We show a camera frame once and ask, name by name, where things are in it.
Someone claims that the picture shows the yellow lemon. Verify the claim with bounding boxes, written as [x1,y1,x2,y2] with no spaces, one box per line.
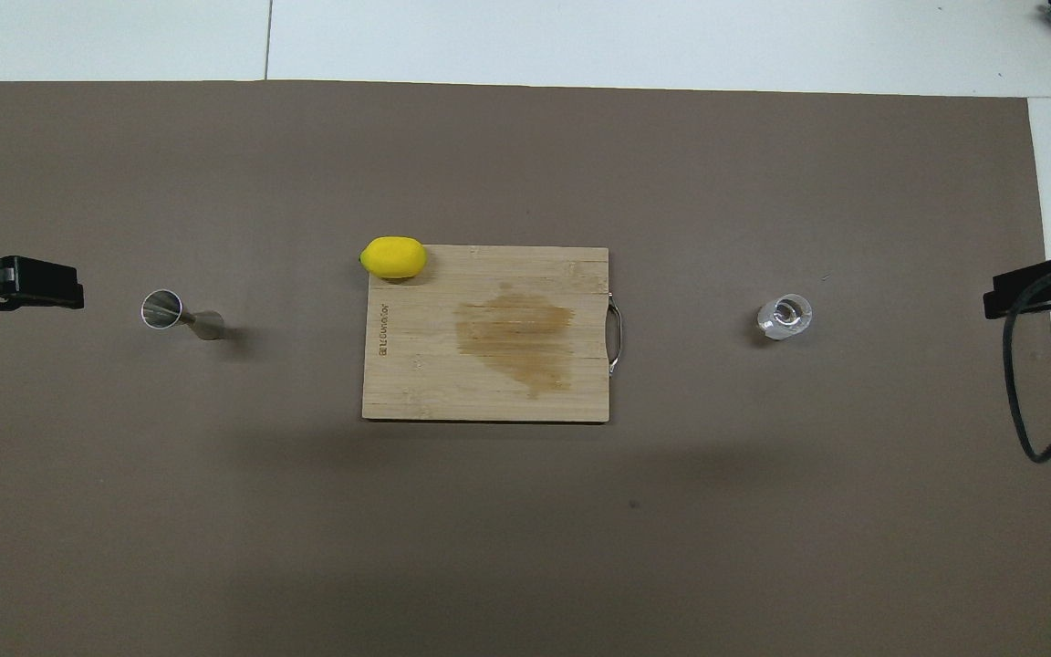
[359,236,428,279]

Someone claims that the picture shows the wooden cutting board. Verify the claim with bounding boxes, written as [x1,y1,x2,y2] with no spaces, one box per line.
[361,245,623,423]

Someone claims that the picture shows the steel jigger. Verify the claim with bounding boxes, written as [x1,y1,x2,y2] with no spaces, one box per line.
[140,289,227,341]

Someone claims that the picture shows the brown table mat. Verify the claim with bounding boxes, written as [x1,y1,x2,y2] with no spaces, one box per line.
[0,80,1051,657]

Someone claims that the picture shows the clear glass cup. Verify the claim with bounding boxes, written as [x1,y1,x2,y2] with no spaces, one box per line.
[757,294,813,341]

